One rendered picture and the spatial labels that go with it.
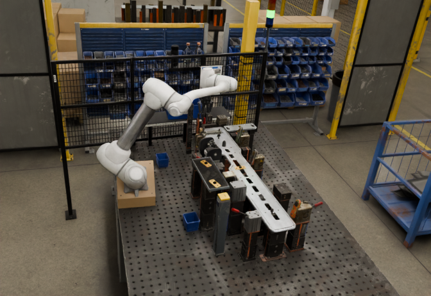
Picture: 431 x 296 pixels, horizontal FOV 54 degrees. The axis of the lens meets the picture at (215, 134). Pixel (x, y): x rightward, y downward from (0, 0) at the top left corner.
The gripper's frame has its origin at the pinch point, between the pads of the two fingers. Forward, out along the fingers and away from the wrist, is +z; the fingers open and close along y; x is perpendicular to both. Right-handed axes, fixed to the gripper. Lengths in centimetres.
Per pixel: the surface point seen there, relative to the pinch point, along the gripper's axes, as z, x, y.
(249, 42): -42, 58, 61
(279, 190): 18, -84, 28
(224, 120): 17.2, 23.7, 27.7
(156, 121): 19, 36, -31
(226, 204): 9, -99, -18
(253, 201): 21, -87, 7
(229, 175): 13, -65, -3
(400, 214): 105, -46, 197
